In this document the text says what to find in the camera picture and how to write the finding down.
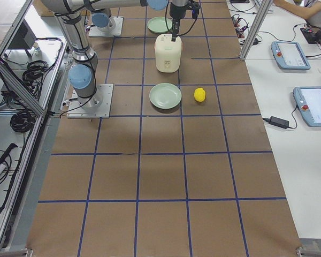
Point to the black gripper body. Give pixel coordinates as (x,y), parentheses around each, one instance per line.
(175,11)

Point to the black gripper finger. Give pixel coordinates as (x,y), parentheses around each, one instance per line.
(175,32)

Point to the green plate near arm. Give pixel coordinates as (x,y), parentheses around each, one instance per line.
(165,95)
(159,25)

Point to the silver robot arm,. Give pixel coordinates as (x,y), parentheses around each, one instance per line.
(68,14)
(103,20)

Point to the yellow lemon toy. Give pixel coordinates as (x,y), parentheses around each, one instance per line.
(199,94)

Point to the blue teach pendant far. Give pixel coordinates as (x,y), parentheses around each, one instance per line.
(289,56)

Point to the blue teach pendant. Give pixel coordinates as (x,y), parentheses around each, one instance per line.
(289,56)
(308,100)

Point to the black power adapter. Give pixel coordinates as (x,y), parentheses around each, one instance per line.
(278,122)

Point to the blue teach pendant near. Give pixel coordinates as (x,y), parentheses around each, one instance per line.
(308,100)

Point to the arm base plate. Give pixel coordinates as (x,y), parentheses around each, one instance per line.
(94,32)
(97,107)

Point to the aluminium frame post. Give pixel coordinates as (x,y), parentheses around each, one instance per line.
(260,16)

